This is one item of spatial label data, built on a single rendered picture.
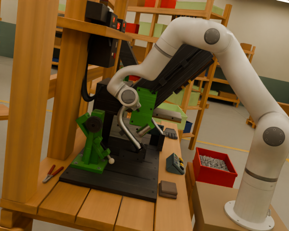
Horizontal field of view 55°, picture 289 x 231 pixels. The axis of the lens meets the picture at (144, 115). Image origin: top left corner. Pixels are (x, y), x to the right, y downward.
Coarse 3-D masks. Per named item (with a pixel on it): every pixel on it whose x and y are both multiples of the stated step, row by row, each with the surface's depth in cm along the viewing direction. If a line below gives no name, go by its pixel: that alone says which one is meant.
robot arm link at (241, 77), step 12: (228, 48) 103; (240, 48) 104; (228, 60) 103; (240, 60) 99; (228, 72) 100; (240, 72) 97; (252, 72) 98; (240, 84) 98; (252, 84) 97; (240, 96) 100; (252, 96) 98; (264, 96) 98; (252, 108) 103; (264, 108) 102; (276, 108) 102
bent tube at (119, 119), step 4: (120, 108) 149; (124, 108) 148; (120, 112) 148; (120, 116) 148; (120, 120) 148; (120, 124) 148; (124, 124) 149; (124, 128) 148; (124, 132) 148; (128, 132) 148; (128, 136) 147; (132, 136) 148; (132, 140) 147; (136, 140) 148; (136, 144) 147; (136, 148) 148
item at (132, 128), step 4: (116, 116) 153; (116, 120) 153; (124, 120) 153; (128, 120) 153; (112, 124) 153; (116, 124) 153; (128, 124) 153; (112, 128) 153; (116, 128) 153; (120, 128) 153; (128, 128) 153; (132, 128) 152; (136, 128) 152; (112, 132) 153; (116, 132) 153; (132, 132) 153; (136, 132) 152; (112, 136) 153; (116, 136) 153; (120, 136) 153; (124, 136) 153; (136, 136) 152; (140, 140) 153
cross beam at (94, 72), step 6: (90, 66) 195; (96, 66) 202; (90, 72) 184; (96, 72) 202; (102, 72) 222; (54, 78) 124; (90, 78) 188; (96, 78) 206; (54, 84) 124; (54, 90) 126; (48, 96) 121
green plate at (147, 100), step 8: (144, 88) 151; (144, 96) 151; (152, 96) 151; (144, 104) 151; (152, 104) 151; (136, 112) 151; (144, 112) 151; (152, 112) 151; (136, 120) 151; (144, 120) 151
